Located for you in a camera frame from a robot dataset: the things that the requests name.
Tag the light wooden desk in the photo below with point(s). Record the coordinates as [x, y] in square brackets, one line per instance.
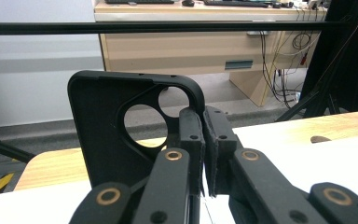
[167, 53]

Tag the black horizontal frame bar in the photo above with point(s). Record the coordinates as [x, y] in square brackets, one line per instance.
[105, 27]

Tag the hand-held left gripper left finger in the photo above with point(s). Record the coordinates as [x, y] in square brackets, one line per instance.
[194, 133]

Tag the wooden table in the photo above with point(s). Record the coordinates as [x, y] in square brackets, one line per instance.
[292, 124]

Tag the black keyboard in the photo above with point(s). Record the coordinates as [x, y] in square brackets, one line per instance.
[236, 2]
[136, 1]

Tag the white cabinet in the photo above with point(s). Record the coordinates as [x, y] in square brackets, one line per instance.
[37, 77]

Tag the white power strip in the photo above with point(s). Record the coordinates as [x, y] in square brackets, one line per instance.
[310, 3]

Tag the black computer mouse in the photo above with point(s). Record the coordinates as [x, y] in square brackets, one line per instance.
[188, 2]

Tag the black phone case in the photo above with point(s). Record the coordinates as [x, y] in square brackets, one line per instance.
[99, 124]

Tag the black curtain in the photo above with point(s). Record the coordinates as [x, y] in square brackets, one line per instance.
[348, 62]

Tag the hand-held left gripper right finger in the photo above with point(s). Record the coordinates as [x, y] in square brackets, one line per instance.
[219, 140]

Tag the black frame strut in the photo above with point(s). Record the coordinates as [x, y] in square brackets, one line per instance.
[298, 107]
[3, 149]

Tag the white board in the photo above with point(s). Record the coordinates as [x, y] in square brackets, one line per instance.
[307, 165]

